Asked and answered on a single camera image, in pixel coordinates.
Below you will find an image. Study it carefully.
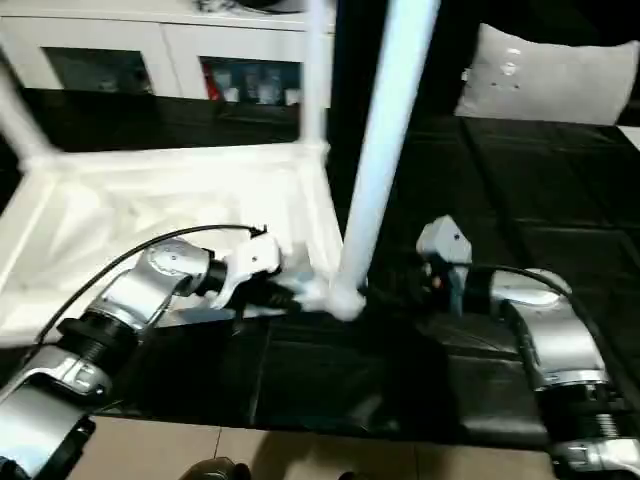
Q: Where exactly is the white plastic table leg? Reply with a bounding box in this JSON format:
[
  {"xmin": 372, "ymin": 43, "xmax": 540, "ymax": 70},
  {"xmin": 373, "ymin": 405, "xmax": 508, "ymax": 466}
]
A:
[
  {"xmin": 298, "ymin": 0, "xmax": 335, "ymax": 151},
  {"xmin": 329, "ymin": 0, "xmax": 442, "ymax": 301},
  {"xmin": 0, "ymin": 42, "xmax": 56, "ymax": 169}
]

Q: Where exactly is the white plastic table top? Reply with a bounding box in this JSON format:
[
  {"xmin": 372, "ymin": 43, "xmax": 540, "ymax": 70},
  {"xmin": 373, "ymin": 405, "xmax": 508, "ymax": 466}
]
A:
[{"xmin": 0, "ymin": 139, "xmax": 366, "ymax": 349}]

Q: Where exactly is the white plastic upturned table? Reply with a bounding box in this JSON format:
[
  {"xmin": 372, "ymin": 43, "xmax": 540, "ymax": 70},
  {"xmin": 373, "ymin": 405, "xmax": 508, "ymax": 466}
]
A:
[{"xmin": 0, "ymin": 87, "xmax": 640, "ymax": 449}]

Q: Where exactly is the dark robot leg part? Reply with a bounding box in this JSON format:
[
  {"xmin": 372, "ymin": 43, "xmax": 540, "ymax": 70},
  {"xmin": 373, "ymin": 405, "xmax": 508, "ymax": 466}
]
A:
[{"xmin": 184, "ymin": 457, "xmax": 251, "ymax": 480}]

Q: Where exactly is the red bottle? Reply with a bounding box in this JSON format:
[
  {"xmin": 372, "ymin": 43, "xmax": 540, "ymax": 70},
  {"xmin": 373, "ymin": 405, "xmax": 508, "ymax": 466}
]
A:
[{"xmin": 204, "ymin": 67, "xmax": 224, "ymax": 101}]

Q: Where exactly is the grey cushion with holes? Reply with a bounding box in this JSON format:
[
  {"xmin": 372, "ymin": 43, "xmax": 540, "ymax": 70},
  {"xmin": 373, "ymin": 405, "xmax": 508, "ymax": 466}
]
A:
[{"xmin": 454, "ymin": 22, "xmax": 640, "ymax": 126}]

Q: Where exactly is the black cabinet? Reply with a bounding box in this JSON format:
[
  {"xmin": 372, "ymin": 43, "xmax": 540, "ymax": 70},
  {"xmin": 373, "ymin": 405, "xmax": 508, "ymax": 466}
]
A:
[{"xmin": 332, "ymin": 0, "xmax": 481, "ymax": 116}]

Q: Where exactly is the white cabinet with glass doors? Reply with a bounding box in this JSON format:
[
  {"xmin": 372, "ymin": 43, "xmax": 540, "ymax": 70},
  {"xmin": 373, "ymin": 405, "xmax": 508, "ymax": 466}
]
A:
[{"xmin": 0, "ymin": 0, "xmax": 337, "ymax": 109}]

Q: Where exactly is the grey rice cooker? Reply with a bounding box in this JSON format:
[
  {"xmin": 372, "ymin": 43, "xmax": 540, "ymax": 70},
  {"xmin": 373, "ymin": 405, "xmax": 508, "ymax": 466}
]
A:
[{"xmin": 239, "ymin": 0, "xmax": 306, "ymax": 11}]

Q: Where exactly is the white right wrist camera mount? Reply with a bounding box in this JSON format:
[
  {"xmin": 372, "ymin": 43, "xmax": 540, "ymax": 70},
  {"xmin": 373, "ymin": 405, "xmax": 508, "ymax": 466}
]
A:
[{"xmin": 416, "ymin": 214, "xmax": 474, "ymax": 316}]

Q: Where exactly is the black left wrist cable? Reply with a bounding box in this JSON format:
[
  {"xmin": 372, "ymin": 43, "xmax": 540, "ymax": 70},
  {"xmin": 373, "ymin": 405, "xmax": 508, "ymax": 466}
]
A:
[{"xmin": 24, "ymin": 224, "xmax": 269, "ymax": 361}]

